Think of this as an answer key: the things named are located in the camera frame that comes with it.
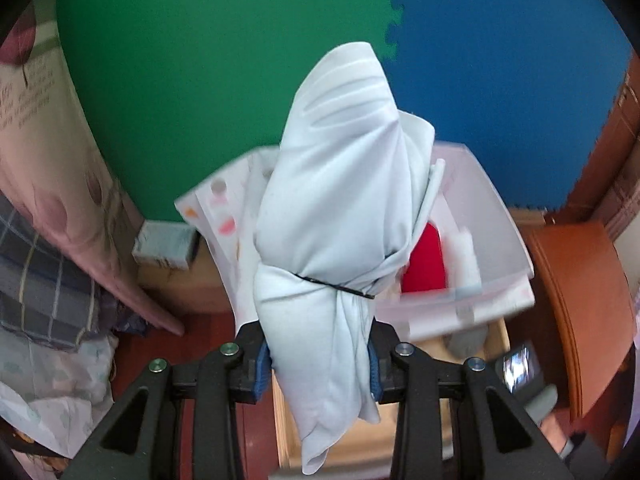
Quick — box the white printed quilt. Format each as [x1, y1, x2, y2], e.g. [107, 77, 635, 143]
[0, 335, 116, 461]

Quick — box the wooden drawer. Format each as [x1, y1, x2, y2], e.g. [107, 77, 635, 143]
[272, 320, 511, 476]

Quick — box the plaid blanket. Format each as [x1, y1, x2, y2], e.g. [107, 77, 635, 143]
[0, 195, 121, 351]

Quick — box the pink printed curtain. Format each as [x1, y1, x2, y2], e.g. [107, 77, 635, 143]
[0, 0, 186, 336]

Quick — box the white patterned storage bin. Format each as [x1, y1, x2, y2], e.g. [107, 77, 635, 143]
[175, 142, 536, 341]

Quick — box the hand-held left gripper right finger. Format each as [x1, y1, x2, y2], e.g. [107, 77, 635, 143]
[367, 322, 576, 480]

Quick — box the green foam mat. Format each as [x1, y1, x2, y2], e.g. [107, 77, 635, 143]
[55, 0, 411, 231]

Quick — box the person's right forearm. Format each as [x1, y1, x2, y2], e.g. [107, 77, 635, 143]
[537, 410, 586, 461]

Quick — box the blue crumpled cloth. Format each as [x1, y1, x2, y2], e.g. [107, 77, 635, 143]
[115, 310, 148, 336]

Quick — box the cardboard box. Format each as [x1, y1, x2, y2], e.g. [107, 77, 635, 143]
[137, 250, 236, 316]

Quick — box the plain light blue underwear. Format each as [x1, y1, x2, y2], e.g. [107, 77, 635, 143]
[252, 41, 446, 476]

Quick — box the red underwear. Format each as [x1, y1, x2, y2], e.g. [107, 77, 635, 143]
[402, 222, 448, 293]

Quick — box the brown wooden cabinet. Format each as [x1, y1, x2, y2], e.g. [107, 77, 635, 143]
[520, 55, 640, 421]

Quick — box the teal white flat box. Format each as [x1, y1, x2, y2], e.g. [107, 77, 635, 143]
[132, 220, 198, 268]

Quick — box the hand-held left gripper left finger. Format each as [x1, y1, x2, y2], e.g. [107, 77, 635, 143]
[60, 322, 273, 480]

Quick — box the white underwear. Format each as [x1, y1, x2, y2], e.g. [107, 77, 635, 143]
[447, 227, 483, 296]

